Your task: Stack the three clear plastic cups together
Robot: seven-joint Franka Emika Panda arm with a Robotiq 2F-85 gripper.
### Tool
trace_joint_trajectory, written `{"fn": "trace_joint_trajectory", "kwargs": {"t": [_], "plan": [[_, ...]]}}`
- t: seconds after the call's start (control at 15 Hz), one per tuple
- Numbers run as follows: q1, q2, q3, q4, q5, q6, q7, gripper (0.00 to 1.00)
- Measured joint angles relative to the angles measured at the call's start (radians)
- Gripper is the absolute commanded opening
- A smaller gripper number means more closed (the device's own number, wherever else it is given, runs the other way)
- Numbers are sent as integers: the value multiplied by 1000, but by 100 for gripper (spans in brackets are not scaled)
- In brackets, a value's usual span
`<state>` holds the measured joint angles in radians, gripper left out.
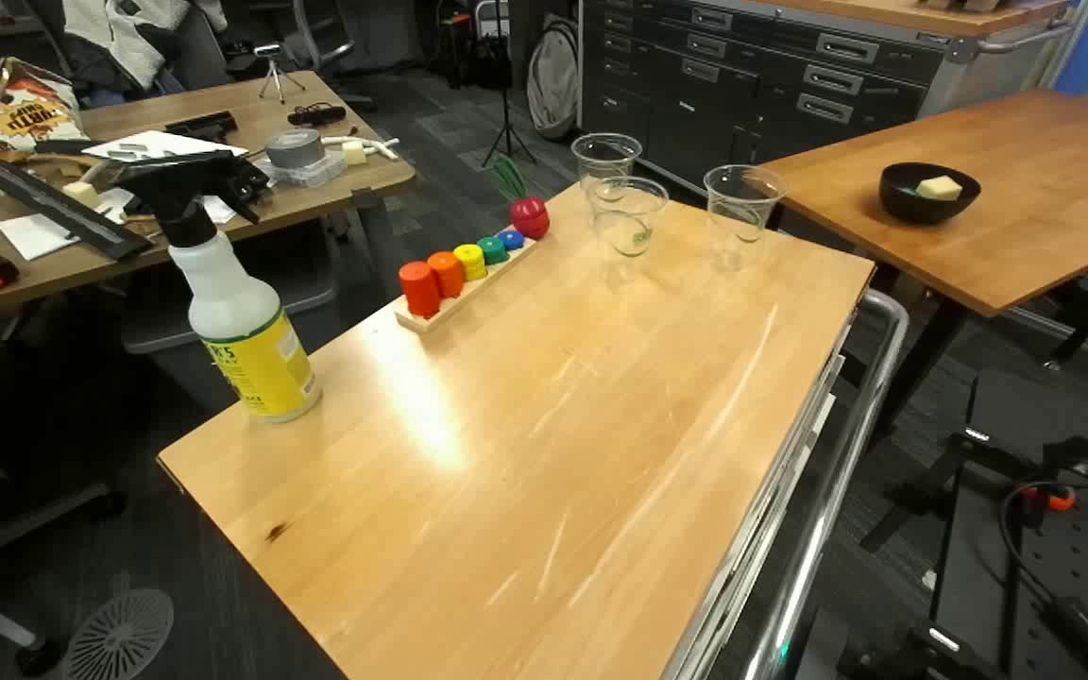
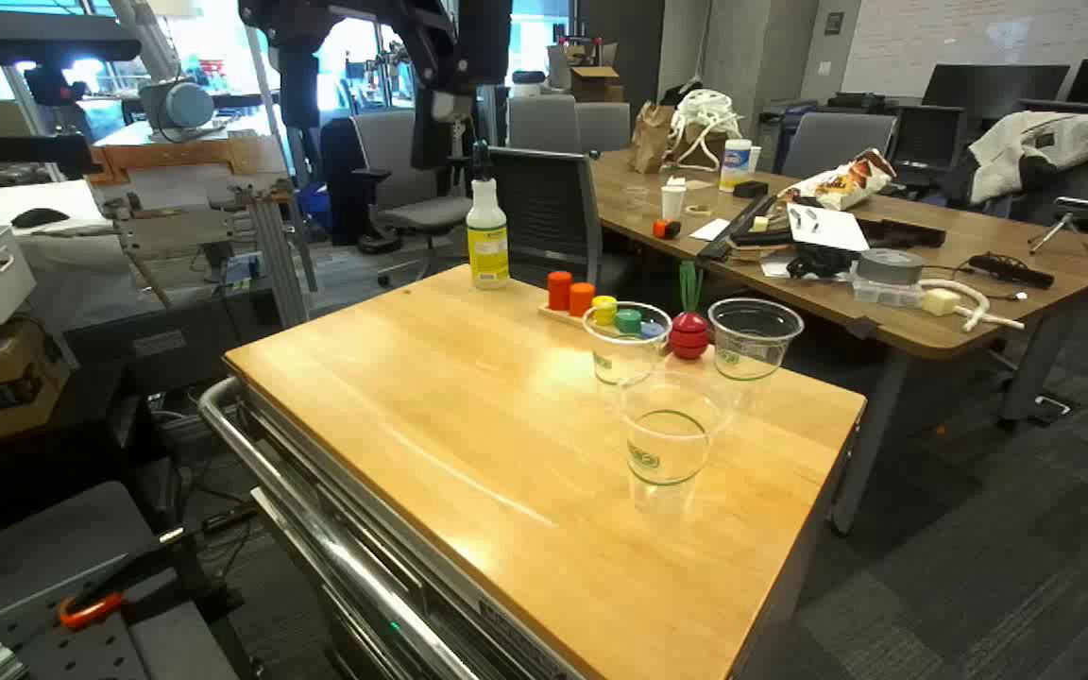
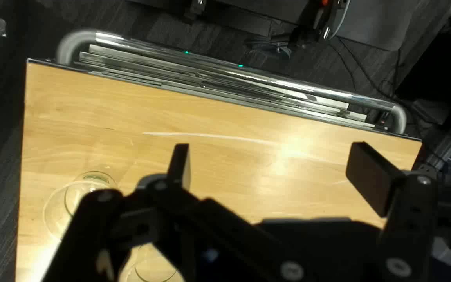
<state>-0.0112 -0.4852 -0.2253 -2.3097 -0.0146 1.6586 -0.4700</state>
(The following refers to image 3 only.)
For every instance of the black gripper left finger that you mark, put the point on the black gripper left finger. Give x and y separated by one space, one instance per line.
184 166

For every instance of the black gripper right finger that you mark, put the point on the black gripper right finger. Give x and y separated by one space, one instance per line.
375 177

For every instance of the clear plastic cup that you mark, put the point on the clear plastic cup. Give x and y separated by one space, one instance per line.
153 268
62 208

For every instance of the grey metal platform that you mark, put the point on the grey metal platform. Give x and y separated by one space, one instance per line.
392 20

